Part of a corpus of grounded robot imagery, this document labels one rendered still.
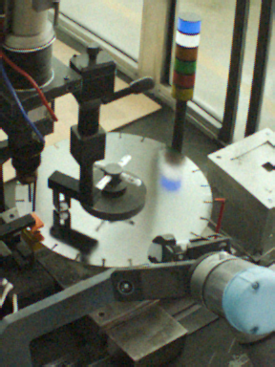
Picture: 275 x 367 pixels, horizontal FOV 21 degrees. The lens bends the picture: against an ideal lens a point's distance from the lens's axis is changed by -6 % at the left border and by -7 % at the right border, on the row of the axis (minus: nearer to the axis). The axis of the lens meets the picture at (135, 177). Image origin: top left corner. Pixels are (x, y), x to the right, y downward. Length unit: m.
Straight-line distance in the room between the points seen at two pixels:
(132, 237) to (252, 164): 0.35
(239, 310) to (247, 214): 0.64
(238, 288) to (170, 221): 0.44
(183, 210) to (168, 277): 0.31
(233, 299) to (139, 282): 0.20
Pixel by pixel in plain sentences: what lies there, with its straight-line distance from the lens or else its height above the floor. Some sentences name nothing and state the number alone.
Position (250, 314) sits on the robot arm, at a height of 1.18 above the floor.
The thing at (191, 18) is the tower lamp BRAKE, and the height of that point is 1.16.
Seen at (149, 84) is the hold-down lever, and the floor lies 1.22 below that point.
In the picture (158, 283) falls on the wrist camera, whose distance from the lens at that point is 0.95.
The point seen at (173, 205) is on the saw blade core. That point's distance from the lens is 1.25.
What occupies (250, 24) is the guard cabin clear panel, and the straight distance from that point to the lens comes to 1.54.
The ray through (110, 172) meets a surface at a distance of 1.22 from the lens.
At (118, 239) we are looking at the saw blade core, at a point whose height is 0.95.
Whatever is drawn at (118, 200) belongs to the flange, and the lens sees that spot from 1.23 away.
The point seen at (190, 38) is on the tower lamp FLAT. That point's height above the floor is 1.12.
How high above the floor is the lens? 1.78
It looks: 40 degrees down
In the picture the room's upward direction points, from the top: 5 degrees clockwise
